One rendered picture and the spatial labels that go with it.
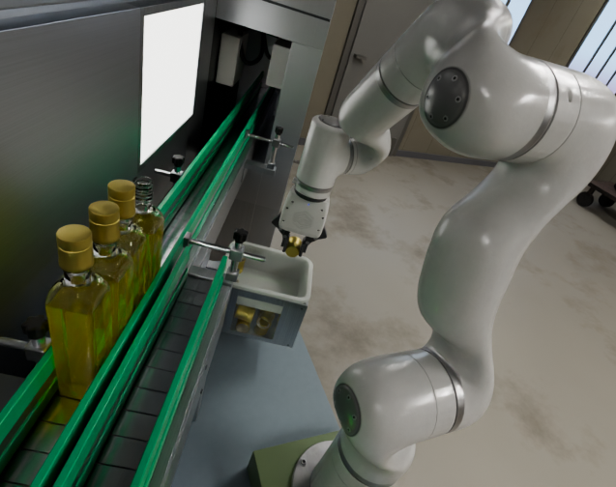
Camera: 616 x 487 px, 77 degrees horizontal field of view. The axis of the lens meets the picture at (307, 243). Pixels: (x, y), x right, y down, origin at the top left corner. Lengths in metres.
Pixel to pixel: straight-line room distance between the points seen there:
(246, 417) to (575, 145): 0.85
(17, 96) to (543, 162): 0.59
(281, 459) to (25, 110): 0.74
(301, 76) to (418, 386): 1.20
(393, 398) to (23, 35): 0.61
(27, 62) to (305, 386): 0.89
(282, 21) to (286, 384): 1.14
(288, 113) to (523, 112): 1.22
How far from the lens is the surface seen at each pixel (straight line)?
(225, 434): 1.00
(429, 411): 0.56
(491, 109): 0.38
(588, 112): 0.47
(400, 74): 0.59
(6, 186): 0.61
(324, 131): 0.77
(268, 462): 0.90
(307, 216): 0.87
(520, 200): 0.48
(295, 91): 1.53
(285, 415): 1.04
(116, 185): 0.58
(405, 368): 0.56
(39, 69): 0.62
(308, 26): 1.49
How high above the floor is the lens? 1.63
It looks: 34 degrees down
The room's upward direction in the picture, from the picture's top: 19 degrees clockwise
